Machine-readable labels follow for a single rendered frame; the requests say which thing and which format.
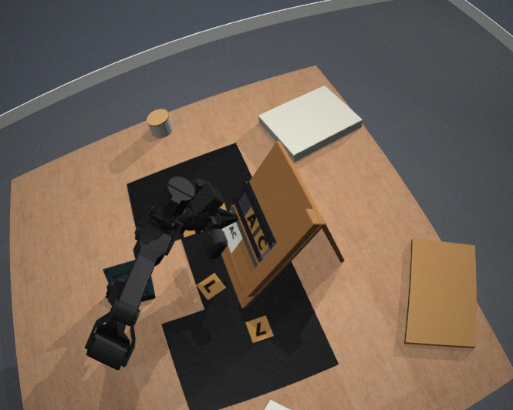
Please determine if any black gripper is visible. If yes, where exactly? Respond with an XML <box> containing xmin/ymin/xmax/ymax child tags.
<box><xmin>179</xmin><ymin>206</ymin><xmax>238</xmax><ymax>259</ymax></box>

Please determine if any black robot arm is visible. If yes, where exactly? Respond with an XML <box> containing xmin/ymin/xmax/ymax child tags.
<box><xmin>85</xmin><ymin>176</ymin><xmax>224</xmax><ymax>370</ymax></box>

